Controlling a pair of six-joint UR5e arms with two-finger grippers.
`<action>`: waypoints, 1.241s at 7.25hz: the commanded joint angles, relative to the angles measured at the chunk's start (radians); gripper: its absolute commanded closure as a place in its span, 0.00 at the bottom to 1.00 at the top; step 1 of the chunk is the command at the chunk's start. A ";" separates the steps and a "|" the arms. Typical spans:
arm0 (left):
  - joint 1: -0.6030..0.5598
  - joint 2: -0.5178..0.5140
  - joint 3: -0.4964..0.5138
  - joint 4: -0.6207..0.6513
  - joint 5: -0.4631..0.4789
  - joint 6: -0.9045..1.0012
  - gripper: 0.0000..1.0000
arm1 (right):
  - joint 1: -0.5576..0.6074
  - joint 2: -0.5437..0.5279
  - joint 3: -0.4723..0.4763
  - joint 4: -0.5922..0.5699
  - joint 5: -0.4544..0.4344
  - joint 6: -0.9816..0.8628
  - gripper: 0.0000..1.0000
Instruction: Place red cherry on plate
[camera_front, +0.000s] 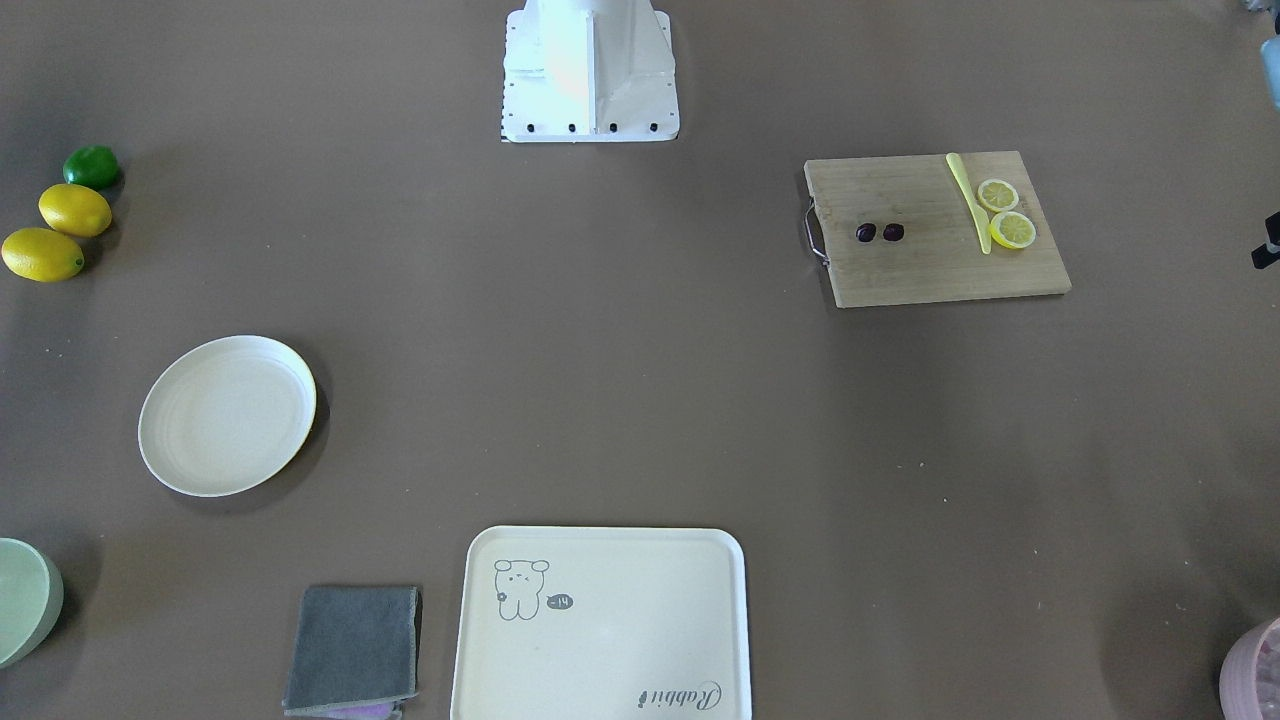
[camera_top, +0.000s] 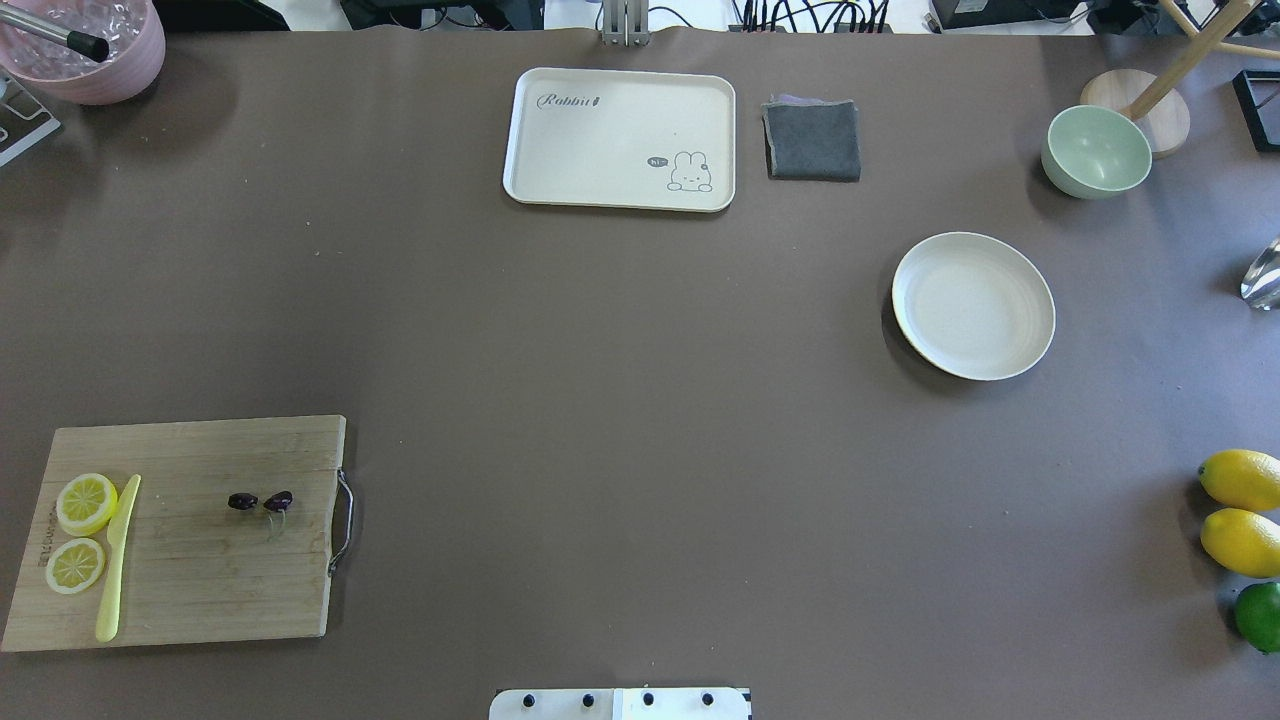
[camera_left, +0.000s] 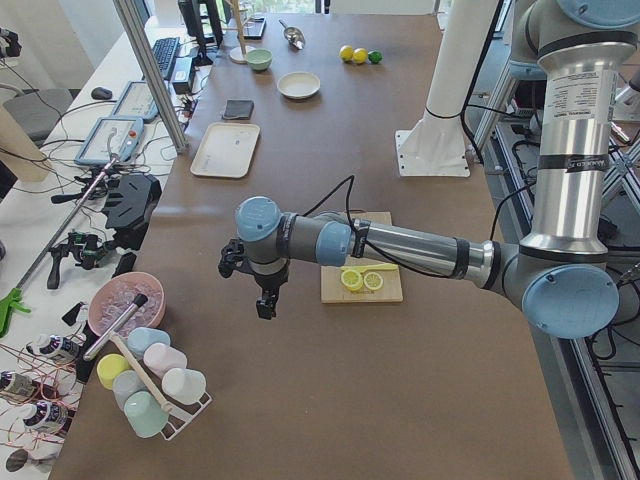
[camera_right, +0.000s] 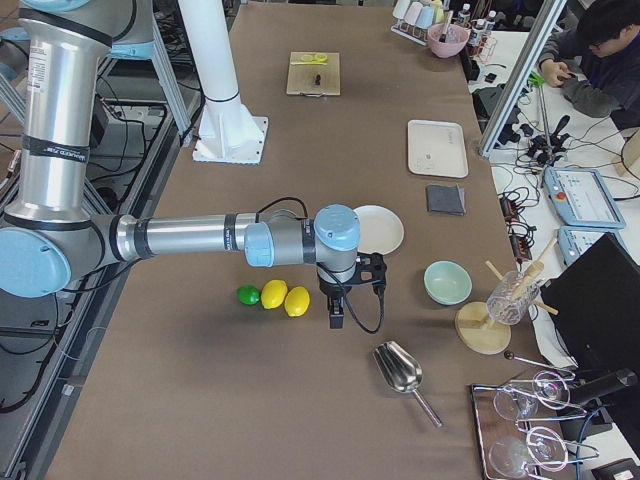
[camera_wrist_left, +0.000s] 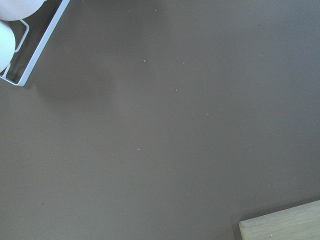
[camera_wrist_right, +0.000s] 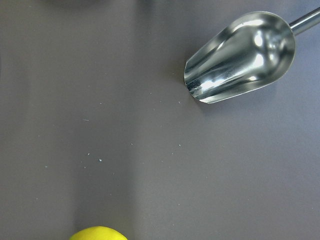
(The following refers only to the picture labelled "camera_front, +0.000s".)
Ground cream rectangular tray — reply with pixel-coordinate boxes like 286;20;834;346
451;527;753;719

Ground wooden cutting board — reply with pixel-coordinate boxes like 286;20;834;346
803;151;1073;307

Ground yellow plastic knife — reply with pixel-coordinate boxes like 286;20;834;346
945;152;992;255

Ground lemon slice lower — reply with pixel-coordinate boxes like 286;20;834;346
988;210;1038;250

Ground lemon slice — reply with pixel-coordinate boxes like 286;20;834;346
988;210;1038;250
975;178;1021;214

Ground lemon slice upper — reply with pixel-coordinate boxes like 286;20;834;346
975;178;1021;214

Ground grey folded cloth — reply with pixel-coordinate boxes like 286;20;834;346
282;585;420;719

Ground cream round plate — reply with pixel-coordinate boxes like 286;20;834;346
137;334;317;498

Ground green lime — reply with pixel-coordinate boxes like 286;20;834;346
61;145;122;190

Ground yellow lemon near lime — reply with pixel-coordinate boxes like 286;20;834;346
37;183;113;238

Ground yellow lemon outer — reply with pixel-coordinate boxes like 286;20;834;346
3;227;84;283

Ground light green bowl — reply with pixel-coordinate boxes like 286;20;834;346
1;538;64;667

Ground pink bowl with ice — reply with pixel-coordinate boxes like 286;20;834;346
1219;618;1279;719

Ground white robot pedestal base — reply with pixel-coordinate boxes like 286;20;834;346
500;1;681;143

